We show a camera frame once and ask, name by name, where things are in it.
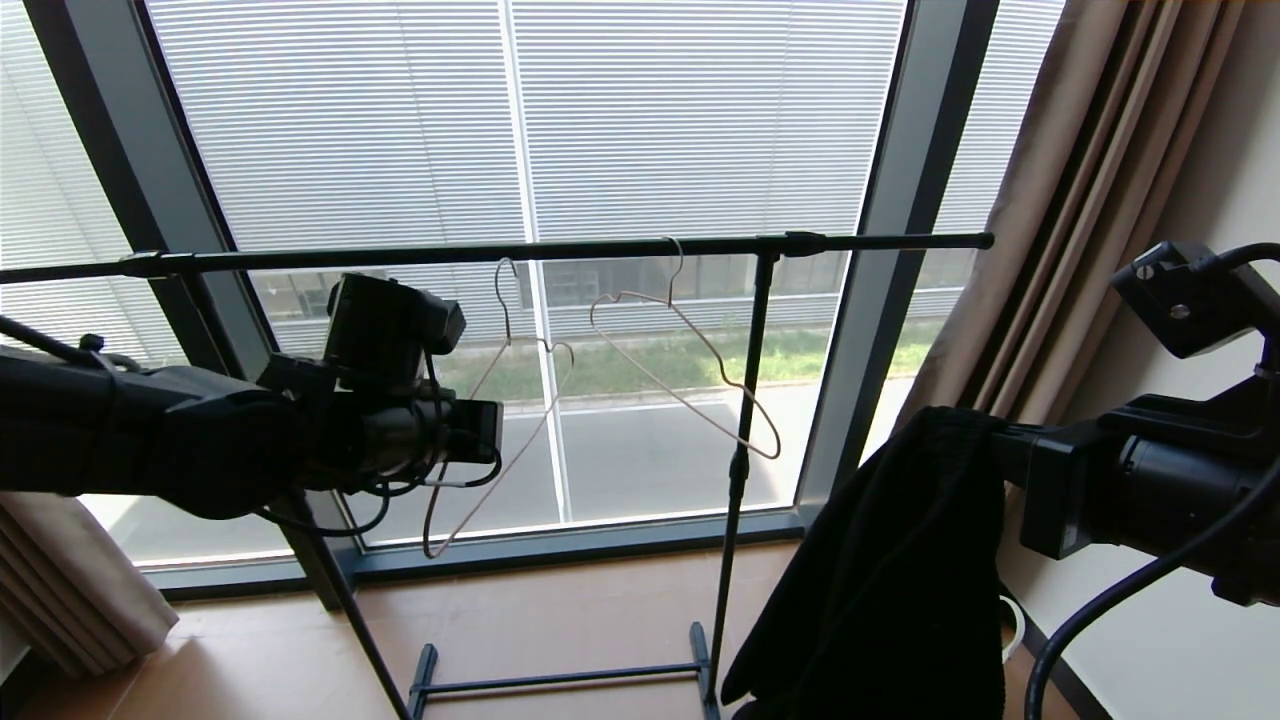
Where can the white laundry basket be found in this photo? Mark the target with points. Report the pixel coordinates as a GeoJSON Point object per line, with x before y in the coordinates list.
{"type": "Point", "coordinates": [1018, 625]}

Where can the black clothes rack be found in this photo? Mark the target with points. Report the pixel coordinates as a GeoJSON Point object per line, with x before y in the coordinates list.
{"type": "Point", "coordinates": [600, 248]}

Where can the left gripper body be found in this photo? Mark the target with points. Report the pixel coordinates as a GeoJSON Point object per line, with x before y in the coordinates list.
{"type": "Point", "coordinates": [420, 435]}

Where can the pink clothes hanger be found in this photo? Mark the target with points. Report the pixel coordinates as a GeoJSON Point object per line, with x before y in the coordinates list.
{"type": "Point", "coordinates": [508, 322]}
{"type": "Point", "coordinates": [708, 345]}

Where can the beige curtain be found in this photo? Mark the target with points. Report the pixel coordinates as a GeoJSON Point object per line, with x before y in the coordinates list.
{"type": "Point", "coordinates": [1060, 200]}
{"type": "Point", "coordinates": [60, 590]}

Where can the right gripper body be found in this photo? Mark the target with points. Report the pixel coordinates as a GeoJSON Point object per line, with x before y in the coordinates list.
{"type": "Point", "coordinates": [1150, 510]}

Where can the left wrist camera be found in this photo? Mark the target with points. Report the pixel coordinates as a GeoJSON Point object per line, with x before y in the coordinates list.
{"type": "Point", "coordinates": [390, 325]}

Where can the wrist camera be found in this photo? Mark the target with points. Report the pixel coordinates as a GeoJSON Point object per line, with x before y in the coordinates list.
{"type": "Point", "coordinates": [1190, 300]}
{"type": "Point", "coordinates": [390, 325]}

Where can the black shorts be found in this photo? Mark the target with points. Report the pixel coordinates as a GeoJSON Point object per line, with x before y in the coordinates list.
{"type": "Point", "coordinates": [880, 580]}

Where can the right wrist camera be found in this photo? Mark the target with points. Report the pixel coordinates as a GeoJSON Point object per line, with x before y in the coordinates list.
{"type": "Point", "coordinates": [1190, 300]}

